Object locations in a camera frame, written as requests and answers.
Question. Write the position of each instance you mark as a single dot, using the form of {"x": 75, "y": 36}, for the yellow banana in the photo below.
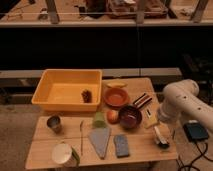
{"x": 116, "y": 85}

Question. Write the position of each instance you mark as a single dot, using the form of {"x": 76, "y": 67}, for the white handled brush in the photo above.
{"x": 149, "y": 115}

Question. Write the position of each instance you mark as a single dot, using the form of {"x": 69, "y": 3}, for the orange plate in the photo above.
{"x": 116, "y": 97}

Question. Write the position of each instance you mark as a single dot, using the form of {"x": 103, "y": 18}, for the brown pine cone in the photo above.
{"x": 87, "y": 96}

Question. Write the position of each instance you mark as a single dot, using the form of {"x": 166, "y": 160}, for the orange fruit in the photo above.
{"x": 112, "y": 116}

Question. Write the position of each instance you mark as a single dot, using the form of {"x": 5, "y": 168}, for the purple bowl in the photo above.
{"x": 129, "y": 117}

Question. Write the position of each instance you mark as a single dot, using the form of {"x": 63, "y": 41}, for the wooden table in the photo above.
{"x": 142, "y": 146}

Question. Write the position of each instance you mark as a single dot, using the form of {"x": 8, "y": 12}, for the small metal cup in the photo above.
{"x": 54, "y": 123}

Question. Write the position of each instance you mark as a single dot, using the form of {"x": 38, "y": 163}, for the striped dark block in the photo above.
{"x": 142, "y": 101}

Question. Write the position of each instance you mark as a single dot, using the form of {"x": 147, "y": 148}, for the green cup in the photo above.
{"x": 98, "y": 120}

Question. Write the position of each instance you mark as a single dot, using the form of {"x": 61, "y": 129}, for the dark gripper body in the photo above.
{"x": 160, "y": 139}

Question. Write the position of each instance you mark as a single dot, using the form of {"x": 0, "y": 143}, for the blue sponge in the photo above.
{"x": 121, "y": 146}

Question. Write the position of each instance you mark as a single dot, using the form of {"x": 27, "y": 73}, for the metal fork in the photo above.
{"x": 81, "y": 137}

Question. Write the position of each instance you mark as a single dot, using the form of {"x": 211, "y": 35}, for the yellow plastic tub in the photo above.
{"x": 60, "y": 89}

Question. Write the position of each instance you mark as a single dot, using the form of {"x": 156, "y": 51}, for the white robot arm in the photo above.
{"x": 181, "y": 97}

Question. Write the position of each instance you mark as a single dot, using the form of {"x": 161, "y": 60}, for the grey triangular cloth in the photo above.
{"x": 99, "y": 138}

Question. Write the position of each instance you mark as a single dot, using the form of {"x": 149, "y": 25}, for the black floor box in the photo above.
{"x": 195, "y": 132}

